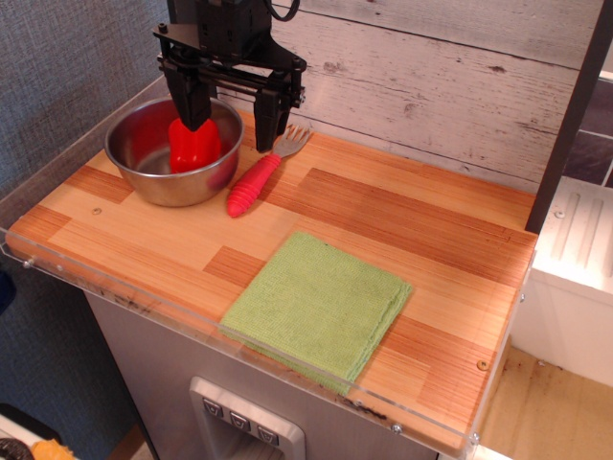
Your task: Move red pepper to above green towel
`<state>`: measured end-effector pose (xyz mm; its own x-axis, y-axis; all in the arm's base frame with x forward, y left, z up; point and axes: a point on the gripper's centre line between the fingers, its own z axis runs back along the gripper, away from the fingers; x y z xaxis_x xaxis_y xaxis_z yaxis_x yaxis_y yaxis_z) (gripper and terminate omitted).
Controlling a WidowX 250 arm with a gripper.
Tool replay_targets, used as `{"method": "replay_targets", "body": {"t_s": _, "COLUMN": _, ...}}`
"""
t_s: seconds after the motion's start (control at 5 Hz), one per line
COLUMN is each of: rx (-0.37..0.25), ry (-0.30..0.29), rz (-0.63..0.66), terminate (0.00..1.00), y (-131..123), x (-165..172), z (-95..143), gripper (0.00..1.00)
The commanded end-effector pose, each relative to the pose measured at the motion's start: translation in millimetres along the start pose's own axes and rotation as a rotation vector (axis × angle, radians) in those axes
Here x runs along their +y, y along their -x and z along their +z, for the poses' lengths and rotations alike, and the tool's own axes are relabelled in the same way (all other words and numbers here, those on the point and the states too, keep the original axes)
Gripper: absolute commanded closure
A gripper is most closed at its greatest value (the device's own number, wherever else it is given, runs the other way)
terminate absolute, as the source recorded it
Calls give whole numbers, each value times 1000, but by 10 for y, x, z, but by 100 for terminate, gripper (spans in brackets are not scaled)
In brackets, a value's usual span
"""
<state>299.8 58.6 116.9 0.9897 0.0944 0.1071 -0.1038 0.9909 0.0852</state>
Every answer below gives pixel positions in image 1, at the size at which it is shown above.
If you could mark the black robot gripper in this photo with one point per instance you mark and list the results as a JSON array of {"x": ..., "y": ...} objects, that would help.
[{"x": 218, "y": 42}]

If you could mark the red bell pepper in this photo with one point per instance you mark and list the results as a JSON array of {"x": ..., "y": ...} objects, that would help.
[{"x": 193, "y": 150}]

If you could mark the green folded towel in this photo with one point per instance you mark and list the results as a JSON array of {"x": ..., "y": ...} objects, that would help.
[{"x": 317, "y": 310}]

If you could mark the stainless steel bowl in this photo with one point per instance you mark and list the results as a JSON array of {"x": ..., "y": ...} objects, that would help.
[{"x": 168, "y": 165}]

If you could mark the grey toy fridge cabinet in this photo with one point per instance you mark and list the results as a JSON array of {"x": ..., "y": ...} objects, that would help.
[{"x": 157, "y": 362}]

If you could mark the clear acrylic table guard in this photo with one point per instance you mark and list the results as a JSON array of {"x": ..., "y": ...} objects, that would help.
[{"x": 465, "y": 377}]

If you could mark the silver dispenser panel with buttons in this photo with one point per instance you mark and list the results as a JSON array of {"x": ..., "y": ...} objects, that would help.
[{"x": 235, "y": 428}]

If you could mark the white toy sink unit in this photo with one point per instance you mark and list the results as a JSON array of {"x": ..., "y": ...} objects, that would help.
[{"x": 565, "y": 316}]

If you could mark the yellow brown object bottom left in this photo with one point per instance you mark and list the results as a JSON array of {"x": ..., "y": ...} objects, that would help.
[{"x": 13, "y": 449}]

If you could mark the red handled metal fork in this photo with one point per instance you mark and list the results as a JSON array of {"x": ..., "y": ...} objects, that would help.
[{"x": 248, "y": 188}]

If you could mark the dark grey right post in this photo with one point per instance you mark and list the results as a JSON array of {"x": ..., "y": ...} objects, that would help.
[{"x": 589, "y": 74}]

